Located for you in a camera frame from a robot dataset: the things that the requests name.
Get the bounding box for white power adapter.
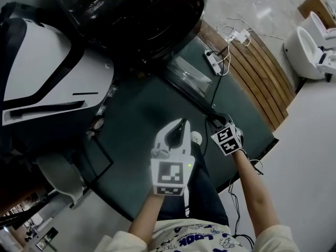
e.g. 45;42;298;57
235;29;251;42

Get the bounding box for white cable bundle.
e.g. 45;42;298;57
216;16;286;76

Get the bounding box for white and black appliance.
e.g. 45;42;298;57
0;1;116;152

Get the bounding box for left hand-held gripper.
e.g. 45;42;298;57
150;118;195;196

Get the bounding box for dark blue jeans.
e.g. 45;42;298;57
157;143;229;227

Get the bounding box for dark green round mat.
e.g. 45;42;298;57
78;33;279;223

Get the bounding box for person's left forearm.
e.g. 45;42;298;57
128;193;165;237

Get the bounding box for white power strip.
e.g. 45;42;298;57
204;50;223;76

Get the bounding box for thin gripper cable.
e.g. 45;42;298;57
228;151;263;252

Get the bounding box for person's right forearm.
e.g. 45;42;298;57
232;150;281;237

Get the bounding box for white shoe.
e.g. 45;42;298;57
190;130;203;144

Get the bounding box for black metal frame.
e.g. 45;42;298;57
85;134;115;187

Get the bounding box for wooden slatted platform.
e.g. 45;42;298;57
196;19;297;131

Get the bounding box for black power cable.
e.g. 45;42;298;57
208;50;229;110

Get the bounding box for white ceramic fixture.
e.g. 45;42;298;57
36;155;86;209

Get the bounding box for black glass-top machine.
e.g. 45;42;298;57
48;0;212;70

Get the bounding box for white toilet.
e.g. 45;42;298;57
283;26;336;82
300;10;336;49

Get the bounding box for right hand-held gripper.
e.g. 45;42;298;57
207;113;244;156

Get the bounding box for printed white shirt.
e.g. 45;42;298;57
97;218;302;252

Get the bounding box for brown cardboard box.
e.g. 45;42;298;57
298;0;336;28

